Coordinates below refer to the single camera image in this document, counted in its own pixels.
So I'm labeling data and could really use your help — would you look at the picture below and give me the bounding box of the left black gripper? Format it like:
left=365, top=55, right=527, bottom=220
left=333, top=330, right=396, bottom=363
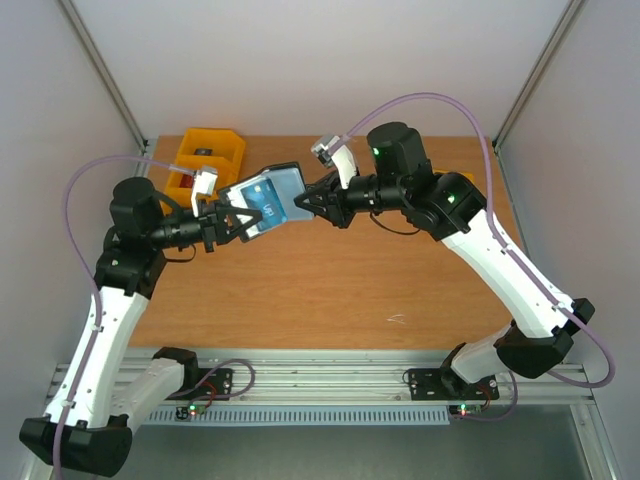
left=148, top=197, right=262, bottom=253

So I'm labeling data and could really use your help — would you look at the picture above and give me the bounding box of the blue credit card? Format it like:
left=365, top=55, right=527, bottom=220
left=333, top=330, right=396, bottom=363
left=240, top=178, right=288, bottom=235

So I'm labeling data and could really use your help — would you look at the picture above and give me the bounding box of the black card holder wallet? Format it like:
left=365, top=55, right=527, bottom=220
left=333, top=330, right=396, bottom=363
left=218, top=162, right=314, bottom=243

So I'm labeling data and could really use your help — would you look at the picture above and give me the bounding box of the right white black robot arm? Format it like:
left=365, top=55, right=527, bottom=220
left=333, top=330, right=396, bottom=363
left=295, top=122, right=595, bottom=399

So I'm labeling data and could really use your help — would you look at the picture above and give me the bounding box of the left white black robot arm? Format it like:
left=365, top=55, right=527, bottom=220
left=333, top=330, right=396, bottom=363
left=19, top=177, right=262, bottom=477

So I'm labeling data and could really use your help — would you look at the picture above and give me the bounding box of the red card in bin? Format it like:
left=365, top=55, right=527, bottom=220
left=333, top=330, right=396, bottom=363
left=179, top=175, right=194, bottom=189

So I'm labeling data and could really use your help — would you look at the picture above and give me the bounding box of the yellow bin middle left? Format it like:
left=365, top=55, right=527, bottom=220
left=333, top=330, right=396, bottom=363
left=164, top=155, right=240, bottom=207

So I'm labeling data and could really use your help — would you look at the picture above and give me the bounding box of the yellow bin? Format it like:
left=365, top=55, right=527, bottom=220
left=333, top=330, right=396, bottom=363
left=176, top=128, right=246, bottom=167
left=164, top=155, right=240, bottom=207
left=434, top=169, right=475, bottom=183

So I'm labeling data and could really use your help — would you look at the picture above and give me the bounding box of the yellow bin far left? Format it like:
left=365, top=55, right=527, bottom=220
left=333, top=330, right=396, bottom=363
left=176, top=128, right=246, bottom=167

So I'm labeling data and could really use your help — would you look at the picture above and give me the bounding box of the yellow bin right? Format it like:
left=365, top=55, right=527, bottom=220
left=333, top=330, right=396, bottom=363
left=434, top=169, right=475, bottom=183

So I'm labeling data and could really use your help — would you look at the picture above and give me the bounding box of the left small circuit board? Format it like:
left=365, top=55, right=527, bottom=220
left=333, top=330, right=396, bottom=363
left=174, top=404, right=208, bottom=421

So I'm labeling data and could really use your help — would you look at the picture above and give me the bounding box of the small circuit board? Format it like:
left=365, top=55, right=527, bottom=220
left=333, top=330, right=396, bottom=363
left=174, top=404, right=208, bottom=421
left=449, top=403, right=485, bottom=418

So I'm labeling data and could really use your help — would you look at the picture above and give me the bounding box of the right small circuit board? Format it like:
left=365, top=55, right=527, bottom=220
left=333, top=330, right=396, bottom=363
left=449, top=403, right=485, bottom=418

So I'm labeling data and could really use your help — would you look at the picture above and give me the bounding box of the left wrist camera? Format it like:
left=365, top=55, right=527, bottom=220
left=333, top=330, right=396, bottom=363
left=190, top=165, right=219, bottom=217

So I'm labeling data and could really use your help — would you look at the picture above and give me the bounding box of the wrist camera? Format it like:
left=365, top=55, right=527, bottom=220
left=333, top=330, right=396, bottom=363
left=311, top=134, right=359, bottom=190
left=190, top=165, right=219, bottom=217

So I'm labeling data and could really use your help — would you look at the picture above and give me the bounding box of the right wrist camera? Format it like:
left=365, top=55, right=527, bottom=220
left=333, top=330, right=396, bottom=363
left=311, top=134, right=359, bottom=190

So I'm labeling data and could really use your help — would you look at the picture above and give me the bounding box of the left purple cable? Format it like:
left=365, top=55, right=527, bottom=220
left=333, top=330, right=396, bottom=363
left=51, top=153, right=257, bottom=480

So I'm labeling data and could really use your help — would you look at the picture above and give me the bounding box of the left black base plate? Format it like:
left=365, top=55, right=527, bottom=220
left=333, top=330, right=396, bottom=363
left=168, top=367, right=233, bottom=401

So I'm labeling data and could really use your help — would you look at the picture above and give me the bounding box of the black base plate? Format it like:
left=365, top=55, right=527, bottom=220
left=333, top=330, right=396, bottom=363
left=168, top=367, right=233, bottom=401
left=402, top=368, right=500, bottom=401

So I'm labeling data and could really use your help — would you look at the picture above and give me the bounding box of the aluminium rail frame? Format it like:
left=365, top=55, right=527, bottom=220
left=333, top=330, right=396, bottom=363
left=114, top=347, right=595, bottom=405

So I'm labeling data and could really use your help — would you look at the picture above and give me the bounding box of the left aluminium corner post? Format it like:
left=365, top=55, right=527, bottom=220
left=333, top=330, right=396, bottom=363
left=56, top=0, right=148, bottom=153

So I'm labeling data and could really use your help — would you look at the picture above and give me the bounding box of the aluminium corner post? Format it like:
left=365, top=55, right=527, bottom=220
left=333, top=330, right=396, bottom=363
left=56, top=0, right=148, bottom=153
left=492, top=0, right=587, bottom=154

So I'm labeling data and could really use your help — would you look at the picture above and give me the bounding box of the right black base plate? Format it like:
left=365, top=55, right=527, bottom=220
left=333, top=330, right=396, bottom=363
left=402, top=368, right=500, bottom=401

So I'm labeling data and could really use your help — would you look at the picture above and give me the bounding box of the grey slotted cable duct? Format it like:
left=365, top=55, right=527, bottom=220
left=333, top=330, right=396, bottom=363
left=144, top=405, right=450, bottom=428

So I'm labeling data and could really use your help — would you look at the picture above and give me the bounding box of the right aluminium corner post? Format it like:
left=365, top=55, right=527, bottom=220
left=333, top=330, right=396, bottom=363
left=492, top=0, right=587, bottom=154

